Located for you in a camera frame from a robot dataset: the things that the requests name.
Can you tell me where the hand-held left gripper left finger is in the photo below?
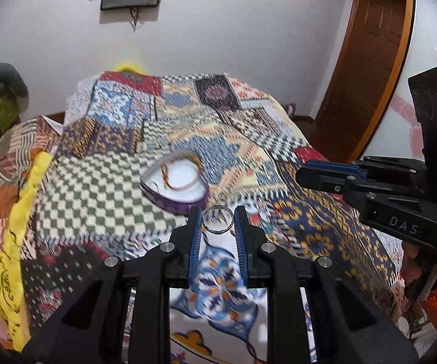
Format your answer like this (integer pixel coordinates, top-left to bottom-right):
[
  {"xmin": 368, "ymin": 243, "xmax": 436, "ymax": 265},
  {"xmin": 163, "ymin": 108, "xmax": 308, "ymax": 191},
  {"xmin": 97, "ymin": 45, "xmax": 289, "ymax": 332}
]
[{"xmin": 21, "ymin": 206, "xmax": 204, "ymax": 364}]

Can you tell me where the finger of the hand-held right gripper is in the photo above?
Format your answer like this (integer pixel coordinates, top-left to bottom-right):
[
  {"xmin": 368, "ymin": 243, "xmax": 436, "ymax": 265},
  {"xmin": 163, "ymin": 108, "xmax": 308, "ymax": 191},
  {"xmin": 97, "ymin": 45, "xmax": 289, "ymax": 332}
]
[
  {"xmin": 309, "ymin": 155, "xmax": 428, "ymax": 187},
  {"xmin": 295, "ymin": 161, "xmax": 393, "ymax": 201}
]

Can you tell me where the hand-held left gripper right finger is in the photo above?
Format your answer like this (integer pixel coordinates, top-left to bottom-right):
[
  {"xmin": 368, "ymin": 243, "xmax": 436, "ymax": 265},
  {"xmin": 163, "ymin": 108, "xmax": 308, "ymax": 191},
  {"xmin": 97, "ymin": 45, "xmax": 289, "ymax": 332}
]
[{"xmin": 234, "ymin": 205, "xmax": 421, "ymax": 364}]

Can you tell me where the silver bangle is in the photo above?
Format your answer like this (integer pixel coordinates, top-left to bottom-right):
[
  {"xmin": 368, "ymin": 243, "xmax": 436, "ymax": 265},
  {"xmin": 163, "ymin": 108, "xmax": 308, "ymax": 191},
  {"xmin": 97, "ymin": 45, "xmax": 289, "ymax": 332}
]
[{"xmin": 202, "ymin": 205, "xmax": 235, "ymax": 234}]

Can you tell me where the purple heart-shaped jewelry box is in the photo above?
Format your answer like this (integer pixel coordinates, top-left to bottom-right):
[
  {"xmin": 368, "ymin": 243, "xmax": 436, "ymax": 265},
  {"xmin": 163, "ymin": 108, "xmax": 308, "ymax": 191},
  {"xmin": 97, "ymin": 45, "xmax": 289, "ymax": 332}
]
[{"xmin": 140, "ymin": 151, "xmax": 210, "ymax": 216}]

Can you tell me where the person's right hand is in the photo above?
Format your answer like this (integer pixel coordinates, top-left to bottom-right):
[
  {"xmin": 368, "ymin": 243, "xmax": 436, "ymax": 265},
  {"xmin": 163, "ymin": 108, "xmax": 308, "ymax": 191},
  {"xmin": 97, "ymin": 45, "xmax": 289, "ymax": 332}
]
[{"xmin": 399, "ymin": 242, "xmax": 437, "ymax": 301}]

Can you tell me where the wooden door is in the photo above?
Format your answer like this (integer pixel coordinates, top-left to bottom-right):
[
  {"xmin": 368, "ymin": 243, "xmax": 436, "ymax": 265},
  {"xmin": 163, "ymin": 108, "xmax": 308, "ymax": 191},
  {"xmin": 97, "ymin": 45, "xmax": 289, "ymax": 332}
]
[{"xmin": 313, "ymin": 0, "xmax": 417, "ymax": 160}]

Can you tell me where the patchwork printed blanket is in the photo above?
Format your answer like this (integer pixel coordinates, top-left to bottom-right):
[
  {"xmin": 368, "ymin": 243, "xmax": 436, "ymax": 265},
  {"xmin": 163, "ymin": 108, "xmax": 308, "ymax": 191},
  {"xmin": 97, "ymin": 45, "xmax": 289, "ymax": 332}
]
[{"xmin": 0, "ymin": 70, "xmax": 437, "ymax": 364}]

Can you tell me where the yellow cloth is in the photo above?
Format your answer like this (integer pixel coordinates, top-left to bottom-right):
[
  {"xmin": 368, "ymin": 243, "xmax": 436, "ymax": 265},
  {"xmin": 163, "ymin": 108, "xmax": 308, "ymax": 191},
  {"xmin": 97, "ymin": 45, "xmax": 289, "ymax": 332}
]
[{"xmin": 0, "ymin": 150, "xmax": 54, "ymax": 351}]

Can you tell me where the orange beaded bracelet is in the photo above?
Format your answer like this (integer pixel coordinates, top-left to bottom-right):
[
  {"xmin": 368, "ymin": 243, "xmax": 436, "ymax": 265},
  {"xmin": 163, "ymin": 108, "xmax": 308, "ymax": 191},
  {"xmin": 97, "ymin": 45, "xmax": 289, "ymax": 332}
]
[{"xmin": 160, "ymin": 152, "xmax": 204, "ymax": 192}]

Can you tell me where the black monitor cable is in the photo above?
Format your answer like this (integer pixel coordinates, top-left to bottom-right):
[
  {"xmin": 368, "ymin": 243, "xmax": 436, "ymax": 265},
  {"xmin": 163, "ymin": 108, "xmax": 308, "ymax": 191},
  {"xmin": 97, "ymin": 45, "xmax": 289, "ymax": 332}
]
[{"xmin": 127, "ymin": 5, "xmax": 144, "ymax": 31}]

